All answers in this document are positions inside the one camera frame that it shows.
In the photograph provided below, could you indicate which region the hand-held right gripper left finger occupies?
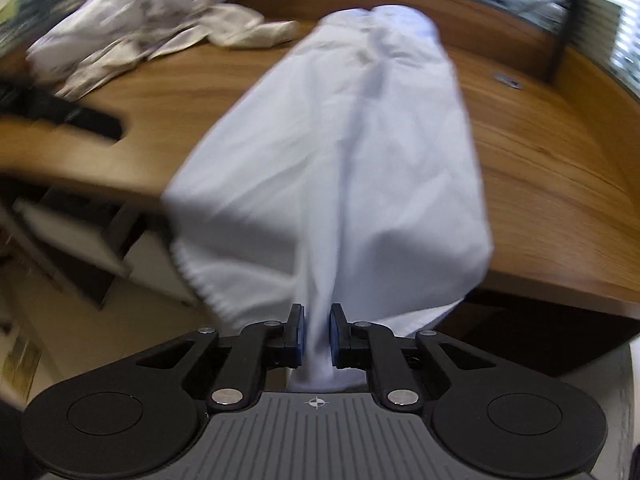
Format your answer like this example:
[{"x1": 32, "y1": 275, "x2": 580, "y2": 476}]
[{"x1": 136, "y1": 304, "x2": 305, "y2": 409}]

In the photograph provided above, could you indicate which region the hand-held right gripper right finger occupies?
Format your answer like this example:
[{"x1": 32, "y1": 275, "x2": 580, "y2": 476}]
[{"x1": 330, "y1": 304, "x2": 496, "y2": 408}]

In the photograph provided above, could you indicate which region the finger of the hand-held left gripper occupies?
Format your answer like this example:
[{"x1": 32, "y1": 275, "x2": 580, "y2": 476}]
[{"x1": 49, "y1": 96, "x2": 127, "y2": 142}]

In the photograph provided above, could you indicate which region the white collared shirt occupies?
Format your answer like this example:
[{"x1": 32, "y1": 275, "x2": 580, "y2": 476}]
[{"x1": 161, "y1": 4, "x2": 496, "y2": 393}]

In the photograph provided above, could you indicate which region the crumpled white garment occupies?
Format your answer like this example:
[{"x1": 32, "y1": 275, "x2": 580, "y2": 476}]
[{"x1": 26, "y1": 0, "x2": 202, "y2": 84}]

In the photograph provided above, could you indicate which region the beige garment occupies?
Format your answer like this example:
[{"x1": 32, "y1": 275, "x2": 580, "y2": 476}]
[{"x1": 60, "y1": 2, "x2": 302, "y2": 99}]

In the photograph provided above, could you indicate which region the black partition post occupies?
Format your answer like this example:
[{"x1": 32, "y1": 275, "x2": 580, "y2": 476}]
[{"x1": 546, "y1": 0, "x2": 587, "y2": 84}]

